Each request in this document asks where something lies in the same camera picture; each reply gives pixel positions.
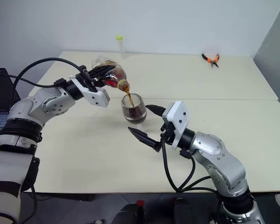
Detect dark open laptop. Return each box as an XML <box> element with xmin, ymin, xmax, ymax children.
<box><xmin>0</xmin><ymin>68</ymin><xmax>22</xmax><ymax>136</ymax></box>

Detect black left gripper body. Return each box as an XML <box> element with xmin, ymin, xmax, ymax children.
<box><xmin>75</xmin><ymin>65</ymin><xmax>97</xmax><ymax>92</ymax></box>

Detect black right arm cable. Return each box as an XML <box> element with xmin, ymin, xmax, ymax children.
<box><xmin>160</xmin><ymin>137</ymin><xmax>218</xmax><ymax>193</ymax></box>

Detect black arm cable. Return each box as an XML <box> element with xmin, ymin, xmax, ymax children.
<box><xmin>160</xmin><ymin>137</ymin><xmax>218</xmax><ymax>193</ymax></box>
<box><xmin>4</xmin><ymin>57</ymin><xmax>89</xmax><ymax>105</ymax></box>

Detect dark rounded shape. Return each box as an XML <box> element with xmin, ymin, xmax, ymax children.
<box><xmin>112</xmin><ymin>202</ymin><xmax>145</xmax><ymax>224</ymax></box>
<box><xmin>174</xmin><ymin>197</ymin><xmax>195</xmax><ymax>224</ymax></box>

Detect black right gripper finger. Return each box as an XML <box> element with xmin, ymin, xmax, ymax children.
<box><xmin>145</xmin><ymin>104</ymin><xmax>166</xmax><ymax>118</ymax></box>
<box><xmin>127</xmin><ymin>126</ymin><xmax>161</xmax><ymax>149</ymax></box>

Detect orange handled pliers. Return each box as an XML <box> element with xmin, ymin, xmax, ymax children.
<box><xmin>201</xmin><ymin>53</ymin><xmax>221</xmax><ymax>69</ymax></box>

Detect clear glass with dark liquid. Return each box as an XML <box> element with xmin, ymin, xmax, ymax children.
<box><xmin>120</xmin><ymin>93</ymin><xmax>147</xmax><ymax>132</ymax></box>

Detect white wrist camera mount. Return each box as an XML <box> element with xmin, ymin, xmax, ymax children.
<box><xmin>161</xmin><ymin>100</ymin><xmax>192</xmax><ymax>150</ymax></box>
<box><xmin>69</xmin><ymin>75</ymin><xmax>111</xmax><ymax>108</ymax></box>

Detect dark liquid plastic bottle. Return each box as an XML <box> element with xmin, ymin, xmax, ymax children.
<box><xmin>91</xmin><ymin>56</ymin><xmax>136</xmax><ymax>108</ymax></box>

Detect clear tube with yellow cap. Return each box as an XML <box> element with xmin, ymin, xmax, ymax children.
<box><xmin>115</xmin><ymin>35</ymin><xmax>127</xmax><ymax>59</ymax></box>

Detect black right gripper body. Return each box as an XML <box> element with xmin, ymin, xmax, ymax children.
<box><xmin>154</xmin><ymin>120</ymin><xmax>178</xmax><ymax>153</ymax></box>

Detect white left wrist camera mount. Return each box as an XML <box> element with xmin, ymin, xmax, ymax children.
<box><xmin>69</xmin><ymin>75</ymin><xmax>111</xmax><ymax>108</ymax></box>

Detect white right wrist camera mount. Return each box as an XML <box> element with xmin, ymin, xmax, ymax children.
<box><xmin>161</xmin><ymin>100</ymin><xmax>192</xmax><ymax>150</ymax></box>

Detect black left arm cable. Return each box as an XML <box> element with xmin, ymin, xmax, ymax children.
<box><xmin>4</xmin><ymin>57</ymin><xmax>89</xmax><ymax>105</ymax></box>

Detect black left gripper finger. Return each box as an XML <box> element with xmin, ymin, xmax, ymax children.
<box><xmin>91</xmin><ymin>65</ymin><xmax>116</xmax><ymax>78</ymax></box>
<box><xmin>93</xmin><ymin>79</ymin><xmax>107</xmax><ymax>88</ymax></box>

